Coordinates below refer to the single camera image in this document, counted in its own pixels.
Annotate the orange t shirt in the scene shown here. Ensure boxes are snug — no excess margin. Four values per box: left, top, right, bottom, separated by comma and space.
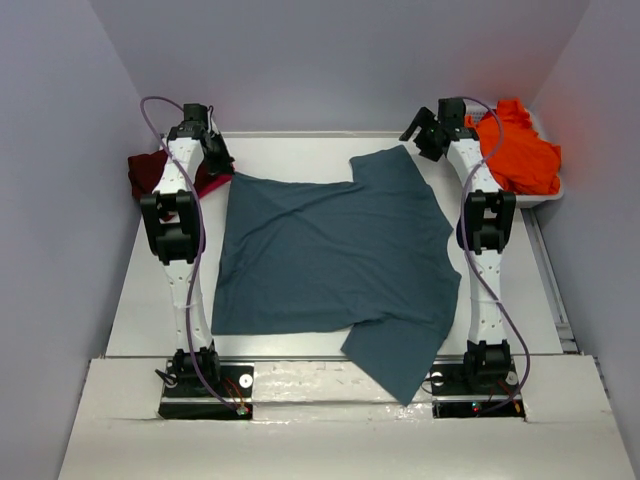
488, 98, 562, 196

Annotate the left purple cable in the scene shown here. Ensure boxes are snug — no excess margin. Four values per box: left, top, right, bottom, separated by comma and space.
139, 95, 244, 411

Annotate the teal blue t shirt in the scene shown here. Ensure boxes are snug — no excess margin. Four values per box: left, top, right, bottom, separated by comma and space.
212, 146, 461, 405

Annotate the white plastic basket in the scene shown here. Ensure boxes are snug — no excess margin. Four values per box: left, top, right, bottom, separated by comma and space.
465, 101, 564, 209

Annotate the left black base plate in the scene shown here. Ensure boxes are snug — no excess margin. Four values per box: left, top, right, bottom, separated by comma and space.
156, 362, 255, 421

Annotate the purple cable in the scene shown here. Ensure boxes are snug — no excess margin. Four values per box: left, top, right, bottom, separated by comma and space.
139, 95, 244, 411
457, 97, 531, 414

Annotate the pink folded t shirt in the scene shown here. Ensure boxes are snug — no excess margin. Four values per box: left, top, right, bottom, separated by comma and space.
195, 173, 233, 199

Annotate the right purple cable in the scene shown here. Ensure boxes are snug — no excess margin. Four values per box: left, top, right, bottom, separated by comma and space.
457, 97, 531, 414

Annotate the dark red folded t shirt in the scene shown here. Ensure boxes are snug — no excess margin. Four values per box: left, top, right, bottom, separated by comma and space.
127, 150, 167, 202

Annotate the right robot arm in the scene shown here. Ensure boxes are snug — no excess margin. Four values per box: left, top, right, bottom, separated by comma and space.
399, 97, 516, 395

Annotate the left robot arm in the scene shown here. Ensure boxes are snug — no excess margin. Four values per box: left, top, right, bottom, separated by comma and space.
140, 103, 234, 395

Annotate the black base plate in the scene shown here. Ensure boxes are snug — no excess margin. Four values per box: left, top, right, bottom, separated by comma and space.
422, 362, 526, 419
156, 362, 255, 421

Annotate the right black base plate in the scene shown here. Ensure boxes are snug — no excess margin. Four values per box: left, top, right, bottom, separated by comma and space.
422, 362, 526, 419

